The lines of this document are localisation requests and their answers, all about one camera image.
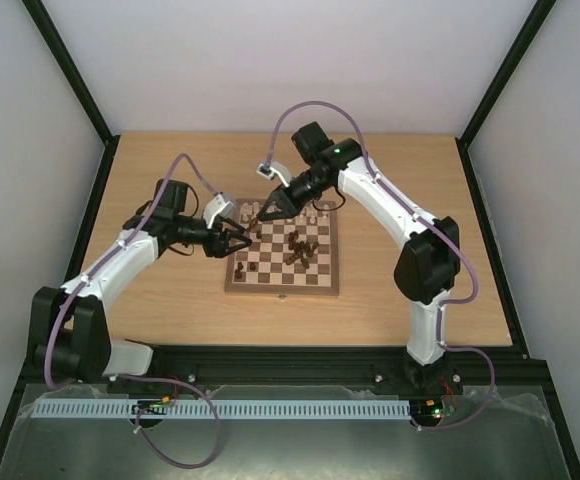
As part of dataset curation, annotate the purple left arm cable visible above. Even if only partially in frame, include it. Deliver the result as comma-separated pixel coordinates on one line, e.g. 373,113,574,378
43,152,220,469

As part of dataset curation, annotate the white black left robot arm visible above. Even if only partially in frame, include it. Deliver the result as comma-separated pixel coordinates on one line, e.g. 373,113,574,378
27,179,251,389

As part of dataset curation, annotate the row of white chess pieces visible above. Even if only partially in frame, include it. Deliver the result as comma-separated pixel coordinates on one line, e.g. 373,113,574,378
233,198,328,225

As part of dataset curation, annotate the pile of dark chess pieces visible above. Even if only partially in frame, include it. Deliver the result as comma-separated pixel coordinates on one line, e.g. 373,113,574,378
284,230,320,269

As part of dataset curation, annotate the white slotted cable duct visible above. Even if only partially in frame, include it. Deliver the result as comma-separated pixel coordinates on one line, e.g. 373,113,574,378
31,399,411,421

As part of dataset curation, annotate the wooden chess board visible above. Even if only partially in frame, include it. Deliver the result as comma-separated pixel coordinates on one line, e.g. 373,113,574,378
224,201,340,297

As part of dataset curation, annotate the controller board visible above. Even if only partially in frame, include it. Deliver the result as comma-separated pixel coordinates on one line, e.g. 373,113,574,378
411,397,457,419
130,396,177,416

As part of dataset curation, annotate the left controller board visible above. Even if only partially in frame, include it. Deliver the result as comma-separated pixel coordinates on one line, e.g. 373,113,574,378
130,396,177,416

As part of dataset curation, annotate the dark pawn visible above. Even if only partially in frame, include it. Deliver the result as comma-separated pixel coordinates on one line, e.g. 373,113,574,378
246,217,259,234

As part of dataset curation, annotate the right controller board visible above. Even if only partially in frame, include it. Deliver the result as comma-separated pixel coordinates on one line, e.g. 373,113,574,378
411,397,457,419

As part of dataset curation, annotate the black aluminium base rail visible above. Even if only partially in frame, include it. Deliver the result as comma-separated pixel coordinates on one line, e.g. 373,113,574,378
19,343,551,396

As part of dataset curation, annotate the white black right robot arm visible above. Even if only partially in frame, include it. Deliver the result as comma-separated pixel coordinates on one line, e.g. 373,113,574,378
257,122,460,392

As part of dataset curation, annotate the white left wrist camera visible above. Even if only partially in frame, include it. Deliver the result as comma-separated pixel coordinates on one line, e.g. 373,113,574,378
202,192,236,228

